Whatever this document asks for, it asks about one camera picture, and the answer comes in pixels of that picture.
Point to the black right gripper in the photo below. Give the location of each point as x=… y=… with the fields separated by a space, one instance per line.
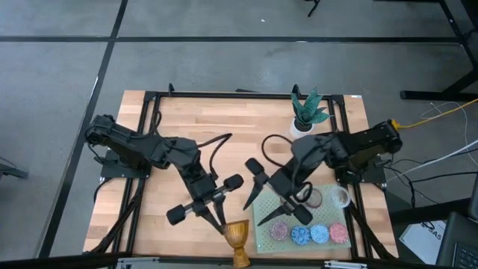
x=284 y=185

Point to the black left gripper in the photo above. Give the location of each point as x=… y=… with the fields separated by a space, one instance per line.
x=203 y=187

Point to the purple patterned candle tin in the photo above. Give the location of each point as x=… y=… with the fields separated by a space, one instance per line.
x=279 y=231

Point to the amber glass candle holder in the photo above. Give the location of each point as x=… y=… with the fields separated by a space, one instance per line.
x=237 y=239

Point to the dark blue patterned candle tin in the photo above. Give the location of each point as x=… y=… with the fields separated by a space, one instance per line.
x=300 y=235

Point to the light blue patterned candle tin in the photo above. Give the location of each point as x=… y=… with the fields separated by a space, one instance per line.
x=319 y=233

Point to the clear glass candle holder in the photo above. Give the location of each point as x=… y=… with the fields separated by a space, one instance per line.
x=341 y=198

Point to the pink patterned candle tin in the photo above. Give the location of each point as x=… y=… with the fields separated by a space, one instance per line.
x=338 y=233

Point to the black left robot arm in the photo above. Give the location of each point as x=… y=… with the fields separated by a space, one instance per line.
x=134 y=143

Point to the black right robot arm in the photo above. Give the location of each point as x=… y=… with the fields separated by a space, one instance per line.
x=358 y=149

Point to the smoky purple glass candle holder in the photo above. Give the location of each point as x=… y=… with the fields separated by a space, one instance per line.
x=317 y=200

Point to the green perforated metal shelf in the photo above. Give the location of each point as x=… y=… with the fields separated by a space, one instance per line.
x=267 y=241

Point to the snake plant in white pot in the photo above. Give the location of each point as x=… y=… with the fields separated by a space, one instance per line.
x=308 y=110

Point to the white paper sheet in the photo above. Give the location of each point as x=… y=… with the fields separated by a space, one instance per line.
x=422 y=239

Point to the black desk foot bar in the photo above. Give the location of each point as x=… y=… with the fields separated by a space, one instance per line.
x=429 y=212

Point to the dark grey laptop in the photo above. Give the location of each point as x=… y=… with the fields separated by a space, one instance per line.
x=459 y=239

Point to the black stand leg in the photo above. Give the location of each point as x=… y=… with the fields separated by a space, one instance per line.
x=313 y=9

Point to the grey chair base leg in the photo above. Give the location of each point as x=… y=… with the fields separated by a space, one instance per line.
x=11 y=172

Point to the black aluminium table frame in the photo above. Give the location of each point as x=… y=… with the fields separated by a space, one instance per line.
x=242 y=95

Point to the black overhead frame bar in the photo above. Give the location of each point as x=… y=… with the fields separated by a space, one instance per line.
x=56 y=261

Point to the black desk leg frame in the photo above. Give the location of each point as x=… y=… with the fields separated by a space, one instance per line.
x=437 y=95

